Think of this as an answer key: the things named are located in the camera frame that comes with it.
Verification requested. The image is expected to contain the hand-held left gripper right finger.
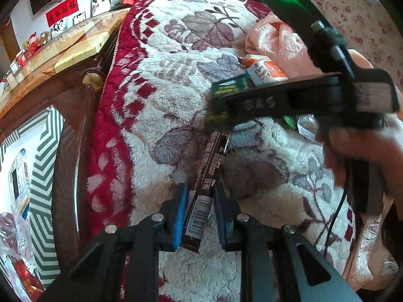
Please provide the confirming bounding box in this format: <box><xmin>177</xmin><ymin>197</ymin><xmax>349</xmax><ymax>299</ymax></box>
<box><xmin>213</xmin><ymin>184</ymin><xmax>362</xmax><ymax>302</ymax></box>

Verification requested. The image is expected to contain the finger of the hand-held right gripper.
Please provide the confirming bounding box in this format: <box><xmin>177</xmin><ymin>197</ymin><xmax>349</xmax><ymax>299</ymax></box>
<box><xmin>206</xmin><ymin>73</ymin><xmax>345</xmax><ymax>123</ymax></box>

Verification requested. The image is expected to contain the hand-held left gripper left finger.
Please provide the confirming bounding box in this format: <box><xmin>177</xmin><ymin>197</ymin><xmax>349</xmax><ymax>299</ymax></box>
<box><xmin>38</xmin><ymin>182</ymin><xmax>191</xmax><ymax>302</ymax></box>

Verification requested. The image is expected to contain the brown snack bar packet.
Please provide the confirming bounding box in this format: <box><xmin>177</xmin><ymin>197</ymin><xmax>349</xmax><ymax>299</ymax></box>
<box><xmin>183</xmin><ymin>129</ymin><xmax>232</xmax><ymax>254</ymax></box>

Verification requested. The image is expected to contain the green snack packet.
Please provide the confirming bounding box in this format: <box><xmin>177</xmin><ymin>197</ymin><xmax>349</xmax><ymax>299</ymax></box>
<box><xmin>204</xmin><ymin>75</ymin><xmax>255</xmax><ymax>133</ymax></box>

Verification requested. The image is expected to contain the white box with striped rim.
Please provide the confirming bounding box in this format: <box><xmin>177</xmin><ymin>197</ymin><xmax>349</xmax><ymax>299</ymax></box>
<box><xmin>0</xmin><ymin>107</ymin><xmax>65</xmax><ymax>290</ymax></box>

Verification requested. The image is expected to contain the person's right hand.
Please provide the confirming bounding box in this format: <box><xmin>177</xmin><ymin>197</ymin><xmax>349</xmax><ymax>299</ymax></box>
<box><xmin>315</xmin><ymin>115</ymin><xmax>403</xmax><ymax>196</ymax></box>

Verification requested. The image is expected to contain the orange white snack packet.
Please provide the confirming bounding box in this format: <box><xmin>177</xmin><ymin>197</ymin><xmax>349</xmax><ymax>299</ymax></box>
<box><xmin>241</xmin><ymin>54</ymin><xmax>289</xmax><ymax>86</ymax></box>

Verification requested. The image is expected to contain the clear plastic wrapper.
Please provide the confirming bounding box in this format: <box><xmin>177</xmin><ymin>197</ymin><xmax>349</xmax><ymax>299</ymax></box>
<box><xmin>297</xmin><ymin>113</ymin><xmax>322</xmax><ymax>139</ymax></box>

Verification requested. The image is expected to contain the red white floral blanket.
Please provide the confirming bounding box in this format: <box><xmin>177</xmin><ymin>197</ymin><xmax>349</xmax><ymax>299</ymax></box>
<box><xmin>86</xmin><ymin>0</ymin><xmax>359</xmax><ymax>302</ymax></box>

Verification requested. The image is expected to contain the round pastry in clear wrapper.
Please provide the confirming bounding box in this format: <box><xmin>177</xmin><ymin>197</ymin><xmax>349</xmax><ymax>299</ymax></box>
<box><xmin>8</xmin><ymin>148</ymin><xmax>32</xmax><ymax>217</ymax></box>

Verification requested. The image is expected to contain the red snack packet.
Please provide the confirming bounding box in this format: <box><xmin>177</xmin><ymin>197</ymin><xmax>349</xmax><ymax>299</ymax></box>
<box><xmin>13</xmin><ymin>258</ymin><xmax>45</xmax><ymax>299</ymax></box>

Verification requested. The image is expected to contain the clear plastic bag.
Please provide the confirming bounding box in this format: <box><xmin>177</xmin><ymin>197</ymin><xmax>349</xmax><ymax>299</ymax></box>
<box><xmin>0</xmin><ymin>211</ymin><xmax>35</xmax><ymax>290</ymax></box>

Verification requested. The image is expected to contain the wooden sideboard with glass top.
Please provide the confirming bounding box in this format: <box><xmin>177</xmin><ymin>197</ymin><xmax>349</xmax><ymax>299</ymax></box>
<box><xmin>0</xmin><ymin>8</ymin><xmax>129</xmax><ymax>133</ymax></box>

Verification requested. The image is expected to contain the red gift box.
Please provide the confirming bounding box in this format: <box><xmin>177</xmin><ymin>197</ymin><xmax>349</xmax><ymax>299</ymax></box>
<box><xmin>9</xmin><ymin>50</ymin><xmax>27</xmax><ymax>70</ymax></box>

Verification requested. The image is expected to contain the red plush toy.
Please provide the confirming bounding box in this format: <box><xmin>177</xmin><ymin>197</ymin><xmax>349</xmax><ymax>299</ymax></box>
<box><xmin>24</xmin><ymin>33</ymin><xmax>40</xmax><ymax>52</ymax></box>

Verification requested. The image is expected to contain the black cable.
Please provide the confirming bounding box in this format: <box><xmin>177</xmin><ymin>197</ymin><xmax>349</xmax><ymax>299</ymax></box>
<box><xmin>323</xmin><ymin>159</ymin><xmax>351</xmax><ymax>257</ymax></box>

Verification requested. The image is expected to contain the small couple photo frame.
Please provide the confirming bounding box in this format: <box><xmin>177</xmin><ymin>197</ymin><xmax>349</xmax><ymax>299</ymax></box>
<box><xmin>50</xmin><ymin>19</ymin><xmax>68</xmax><ymax>38</ymax></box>

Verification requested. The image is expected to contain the red wall poster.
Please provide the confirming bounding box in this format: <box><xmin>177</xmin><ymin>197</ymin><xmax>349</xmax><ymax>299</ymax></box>
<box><xmin>46</xmin><ymin>0</ymin><xmax>79</xmax><ymax>27</ymax></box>

